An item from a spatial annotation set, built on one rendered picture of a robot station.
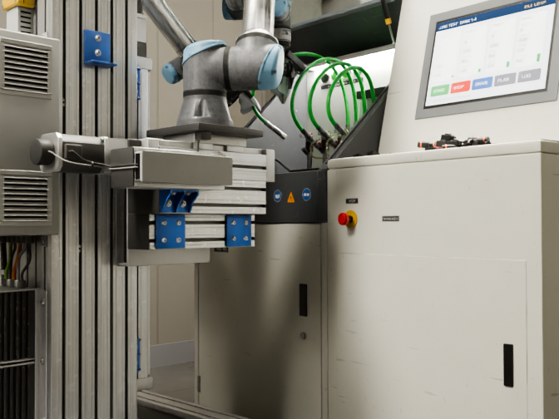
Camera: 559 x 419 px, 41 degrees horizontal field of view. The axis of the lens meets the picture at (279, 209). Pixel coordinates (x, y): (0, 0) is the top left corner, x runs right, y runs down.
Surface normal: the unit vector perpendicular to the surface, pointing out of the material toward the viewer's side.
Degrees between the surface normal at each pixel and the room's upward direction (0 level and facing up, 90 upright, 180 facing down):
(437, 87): 76
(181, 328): 90
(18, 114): 90
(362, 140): 90
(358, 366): 90
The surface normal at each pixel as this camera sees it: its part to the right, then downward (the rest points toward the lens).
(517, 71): -0.73, -0.25
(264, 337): -0.76, -0.01
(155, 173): 0.71, -0.01
